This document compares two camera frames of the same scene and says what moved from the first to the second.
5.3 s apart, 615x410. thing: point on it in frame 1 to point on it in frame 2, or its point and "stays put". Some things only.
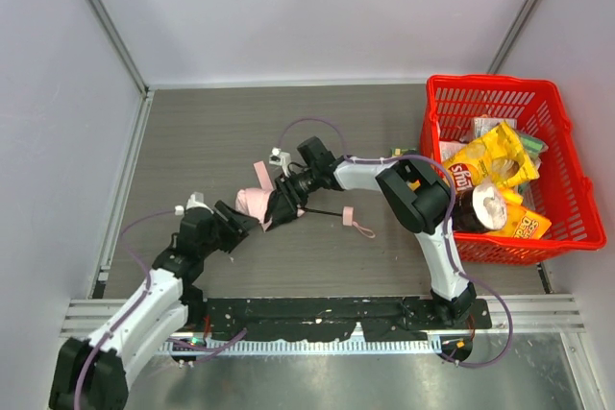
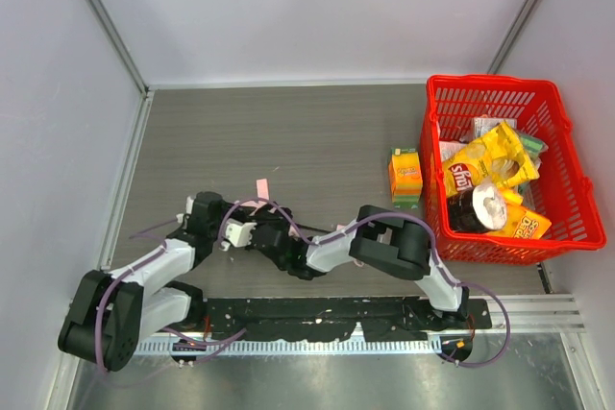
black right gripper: x=286 y=194 to x=280 y=213
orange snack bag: x=520 y=222 stays put
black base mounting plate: x=325 y=319 stays put
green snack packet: x=534 y=146 stays put
